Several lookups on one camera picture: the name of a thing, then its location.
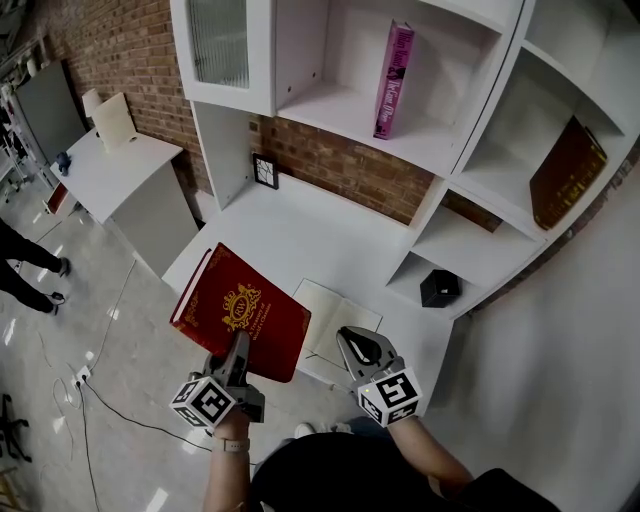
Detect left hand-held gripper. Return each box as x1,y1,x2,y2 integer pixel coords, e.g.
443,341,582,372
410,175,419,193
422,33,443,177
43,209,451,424
169,329,266,431

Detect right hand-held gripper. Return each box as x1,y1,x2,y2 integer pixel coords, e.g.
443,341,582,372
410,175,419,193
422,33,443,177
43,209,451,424
335,326,425,430

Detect red gold-printed book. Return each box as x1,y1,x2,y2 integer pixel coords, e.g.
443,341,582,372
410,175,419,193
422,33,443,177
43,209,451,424
169,241,313,385

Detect white shelf desk unit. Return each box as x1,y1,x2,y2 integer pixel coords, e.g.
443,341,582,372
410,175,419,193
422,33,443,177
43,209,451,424
169,0,640,322

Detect brown gold-printed book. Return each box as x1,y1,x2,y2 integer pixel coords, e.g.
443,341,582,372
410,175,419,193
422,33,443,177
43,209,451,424
528,115,609,232

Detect pink book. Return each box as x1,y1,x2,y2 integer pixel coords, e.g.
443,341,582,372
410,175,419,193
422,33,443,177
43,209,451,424
372,19,417,141

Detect person's left forearm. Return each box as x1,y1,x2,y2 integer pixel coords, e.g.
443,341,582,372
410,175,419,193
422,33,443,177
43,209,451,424
201,408,252,512

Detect person's right forearm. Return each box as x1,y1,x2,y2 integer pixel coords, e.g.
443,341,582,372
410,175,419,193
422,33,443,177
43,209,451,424
388,416,475,497

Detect open white notebook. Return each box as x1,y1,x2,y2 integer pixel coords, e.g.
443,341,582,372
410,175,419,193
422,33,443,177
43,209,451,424
290,277,384,375

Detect person's blue jeans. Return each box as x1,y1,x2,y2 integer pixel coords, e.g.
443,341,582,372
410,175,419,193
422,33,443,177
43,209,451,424
346,416,397,442

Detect small black box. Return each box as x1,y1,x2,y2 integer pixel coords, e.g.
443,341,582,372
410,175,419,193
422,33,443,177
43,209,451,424
419,269,462,309

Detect person's black shirt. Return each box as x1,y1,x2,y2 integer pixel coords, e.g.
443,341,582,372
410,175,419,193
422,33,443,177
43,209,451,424
248,431,562,512

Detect white side cabinet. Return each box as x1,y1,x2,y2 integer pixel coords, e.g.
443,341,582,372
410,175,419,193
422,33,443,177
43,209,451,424
49,126,200,279

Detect black chair base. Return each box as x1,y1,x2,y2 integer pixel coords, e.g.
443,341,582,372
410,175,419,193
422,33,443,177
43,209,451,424
0,393,33,464

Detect red flat object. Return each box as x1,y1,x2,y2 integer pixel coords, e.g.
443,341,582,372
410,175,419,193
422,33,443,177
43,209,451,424
43,181,69,214

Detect cream flat board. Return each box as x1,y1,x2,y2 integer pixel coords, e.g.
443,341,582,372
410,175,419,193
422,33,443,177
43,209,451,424
91,91,138,154

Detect white table lamp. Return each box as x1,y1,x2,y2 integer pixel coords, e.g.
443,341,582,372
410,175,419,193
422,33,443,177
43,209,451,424
80,87,104,140

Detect grey partition panel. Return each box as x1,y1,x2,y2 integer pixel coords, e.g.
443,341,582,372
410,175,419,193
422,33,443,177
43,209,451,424
14,59,84,167

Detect ribbed glass cabinet door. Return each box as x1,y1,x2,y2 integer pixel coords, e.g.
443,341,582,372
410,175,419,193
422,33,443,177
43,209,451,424
171,0,275,117

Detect white storage rack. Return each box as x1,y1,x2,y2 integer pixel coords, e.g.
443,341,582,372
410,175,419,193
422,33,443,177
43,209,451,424
0,38,51,202

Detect beige wrist strap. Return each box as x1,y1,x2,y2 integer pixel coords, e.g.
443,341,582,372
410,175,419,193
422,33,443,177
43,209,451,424
211,436,252,454

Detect black floor cable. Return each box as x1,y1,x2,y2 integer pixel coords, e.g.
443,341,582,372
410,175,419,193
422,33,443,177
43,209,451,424
78,378,262,512

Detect black picture frame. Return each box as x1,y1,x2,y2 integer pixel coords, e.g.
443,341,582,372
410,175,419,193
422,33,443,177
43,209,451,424
251,152,281,192

